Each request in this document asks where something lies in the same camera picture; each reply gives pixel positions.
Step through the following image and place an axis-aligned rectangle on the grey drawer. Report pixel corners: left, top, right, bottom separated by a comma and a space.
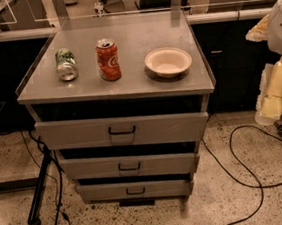
35, 112, 208, 150
60, 153, 199, 180
76, 179, 193, 203

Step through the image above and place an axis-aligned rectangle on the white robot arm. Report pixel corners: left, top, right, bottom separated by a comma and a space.
246, 0, 282, 126

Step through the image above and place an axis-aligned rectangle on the grey top drawer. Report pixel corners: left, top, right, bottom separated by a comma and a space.
35, 112, 208, 150

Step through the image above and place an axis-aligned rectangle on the grey drawer cabinet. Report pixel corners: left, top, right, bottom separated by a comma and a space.
8, 4, 228, 219

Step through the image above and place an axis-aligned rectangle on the grey bottom drawer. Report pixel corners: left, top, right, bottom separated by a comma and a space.
76, 179, 193, 203

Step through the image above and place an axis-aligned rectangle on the white paper bowl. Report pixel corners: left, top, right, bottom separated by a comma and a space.
144, 47, 192, 79

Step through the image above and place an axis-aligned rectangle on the red cola can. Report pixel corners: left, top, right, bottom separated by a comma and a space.
96, 38, 122, 81

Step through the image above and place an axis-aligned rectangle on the green soda can lying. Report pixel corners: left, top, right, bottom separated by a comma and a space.
55, 48, 79, 81

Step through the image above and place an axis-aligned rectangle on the black stand leg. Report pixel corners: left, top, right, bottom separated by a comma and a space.
28, 146, 51, 225

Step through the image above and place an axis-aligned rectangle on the black floor cable right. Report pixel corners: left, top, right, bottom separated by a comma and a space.
200, 121, 282, 225

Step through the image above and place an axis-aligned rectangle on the black cables left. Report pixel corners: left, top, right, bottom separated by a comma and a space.
19, 126, 72, 225

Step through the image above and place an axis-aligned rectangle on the white horizontal rail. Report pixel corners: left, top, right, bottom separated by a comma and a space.
0, 8, 271, 42

